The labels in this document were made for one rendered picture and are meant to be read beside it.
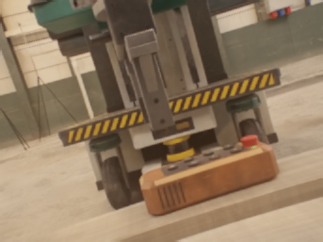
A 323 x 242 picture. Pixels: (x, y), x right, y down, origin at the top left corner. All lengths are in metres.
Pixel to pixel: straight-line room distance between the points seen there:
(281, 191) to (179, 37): 0.91
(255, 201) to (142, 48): 0.23
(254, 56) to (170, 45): 9.12
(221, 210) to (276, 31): 10.38
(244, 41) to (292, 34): 1.49
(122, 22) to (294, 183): 0.28
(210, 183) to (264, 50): 10.11
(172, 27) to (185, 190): 0.91
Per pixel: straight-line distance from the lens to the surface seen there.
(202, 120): 0.93
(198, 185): 0.40
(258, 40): 10.45
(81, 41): 3.44
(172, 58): 1.27
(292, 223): 0.33
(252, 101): 1.01
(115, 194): 1.01
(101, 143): 1.02
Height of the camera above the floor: 0.35
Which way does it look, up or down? 5 degrees down
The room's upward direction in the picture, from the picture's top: 16 degrees counter-clockwise
